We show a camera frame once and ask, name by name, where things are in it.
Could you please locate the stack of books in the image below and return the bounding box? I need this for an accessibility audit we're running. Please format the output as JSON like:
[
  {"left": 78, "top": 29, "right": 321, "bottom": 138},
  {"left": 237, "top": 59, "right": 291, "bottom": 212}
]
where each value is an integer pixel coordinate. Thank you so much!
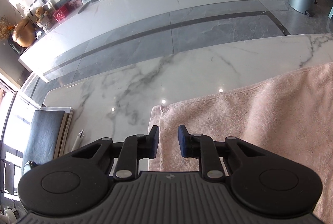
[{"left": 22, "top": 106, "right": 75, "bottom": 170}]

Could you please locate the dried flower bunch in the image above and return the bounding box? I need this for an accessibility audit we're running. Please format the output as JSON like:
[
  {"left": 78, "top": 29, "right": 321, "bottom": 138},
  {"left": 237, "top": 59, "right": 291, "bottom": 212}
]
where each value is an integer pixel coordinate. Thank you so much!
[{"left": 0, "top": 17, "right": 15, "bottom": 41}]

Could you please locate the brown teddy bear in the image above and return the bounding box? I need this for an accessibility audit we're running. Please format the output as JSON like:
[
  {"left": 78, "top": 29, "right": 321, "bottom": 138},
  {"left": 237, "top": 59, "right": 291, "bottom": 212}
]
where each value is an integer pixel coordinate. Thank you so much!
[{"left": 35, "top": 7, "right": 53, "bottom": 33}]

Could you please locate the white pen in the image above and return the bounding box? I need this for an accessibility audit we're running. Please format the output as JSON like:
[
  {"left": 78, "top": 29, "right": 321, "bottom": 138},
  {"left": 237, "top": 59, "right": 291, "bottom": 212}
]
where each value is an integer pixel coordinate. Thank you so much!
[{"left": 71, "top": 129, "right": 85, "bottom": 152}]

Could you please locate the picture frame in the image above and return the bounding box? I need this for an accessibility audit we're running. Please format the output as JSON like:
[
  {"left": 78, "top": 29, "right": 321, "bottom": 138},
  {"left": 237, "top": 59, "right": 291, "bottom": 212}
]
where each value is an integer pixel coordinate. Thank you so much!
[{"left": 28, "top": 0, "right": 54, "bottom": 14}]

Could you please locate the pink terry towel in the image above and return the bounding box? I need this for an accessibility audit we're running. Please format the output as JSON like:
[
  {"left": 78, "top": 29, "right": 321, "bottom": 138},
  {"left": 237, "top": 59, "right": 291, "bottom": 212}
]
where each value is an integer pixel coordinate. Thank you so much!
[{"left": 147, "top": 62, "right": 333, "bottom": 224}]

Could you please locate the golden egg-shaped vase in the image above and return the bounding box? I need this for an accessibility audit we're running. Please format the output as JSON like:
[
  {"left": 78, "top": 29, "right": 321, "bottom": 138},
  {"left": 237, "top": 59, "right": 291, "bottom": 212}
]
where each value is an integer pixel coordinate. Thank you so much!
[{"left": 12, "top": 18, "right": 36, "bottom": 48}]

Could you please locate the pink box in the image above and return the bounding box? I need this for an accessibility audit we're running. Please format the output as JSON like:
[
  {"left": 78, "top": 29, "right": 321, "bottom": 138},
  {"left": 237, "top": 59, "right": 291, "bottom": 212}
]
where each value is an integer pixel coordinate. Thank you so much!
[{"left": 67, "top": 0, "right": 83, "bottom": 10}]

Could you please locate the red gift box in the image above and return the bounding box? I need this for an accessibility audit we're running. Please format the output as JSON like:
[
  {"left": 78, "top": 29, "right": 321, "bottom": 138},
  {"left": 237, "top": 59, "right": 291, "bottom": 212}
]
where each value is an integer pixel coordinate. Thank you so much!
[{"left": 52, "top": 5, "right": 70, "bottom": 24}]

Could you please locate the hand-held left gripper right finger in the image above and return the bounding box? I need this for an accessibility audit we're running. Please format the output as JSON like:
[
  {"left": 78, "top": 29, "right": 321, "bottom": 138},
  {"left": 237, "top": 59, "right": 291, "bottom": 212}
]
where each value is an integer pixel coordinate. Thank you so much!
[{"left": 177, "top": 124, "right": 264, "bottom": 182}]

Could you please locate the white marble television console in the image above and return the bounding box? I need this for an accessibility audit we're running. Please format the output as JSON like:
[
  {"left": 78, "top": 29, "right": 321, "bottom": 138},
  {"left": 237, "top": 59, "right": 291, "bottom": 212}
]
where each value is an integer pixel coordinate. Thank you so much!
[{"left": 17, "top": 0, "right": 293, "bottom": 76}]

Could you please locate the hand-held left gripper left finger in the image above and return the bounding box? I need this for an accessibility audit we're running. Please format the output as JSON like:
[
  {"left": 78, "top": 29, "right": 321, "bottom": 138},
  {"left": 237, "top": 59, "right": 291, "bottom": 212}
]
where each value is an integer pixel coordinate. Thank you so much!
[{"left": 69, "top": 125, "right": 160, "bottom": 181}]

